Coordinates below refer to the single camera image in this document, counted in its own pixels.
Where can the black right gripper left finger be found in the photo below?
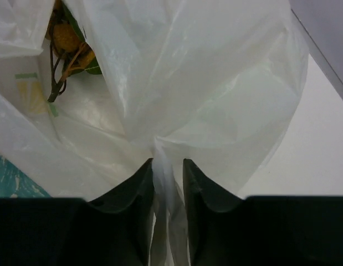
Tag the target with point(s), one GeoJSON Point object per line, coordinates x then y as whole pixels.
{"type": "Point", "coordinates": [113, 229]}

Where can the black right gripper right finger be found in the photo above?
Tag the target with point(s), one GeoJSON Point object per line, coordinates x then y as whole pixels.
{"type": "Point", "coordinates": [224, 229]}

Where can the white plastic bag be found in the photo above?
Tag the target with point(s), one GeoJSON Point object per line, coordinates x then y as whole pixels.
{"type": "Point", "coordinates": [214, 81]}

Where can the fake longan bunch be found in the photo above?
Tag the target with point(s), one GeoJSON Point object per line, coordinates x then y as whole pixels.
{"type": "Point", "coordinates": [69, 52]}

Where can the red and teal plate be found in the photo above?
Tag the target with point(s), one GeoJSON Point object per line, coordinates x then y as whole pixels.
{"type": "Point", "coordinates": [15, 184]}

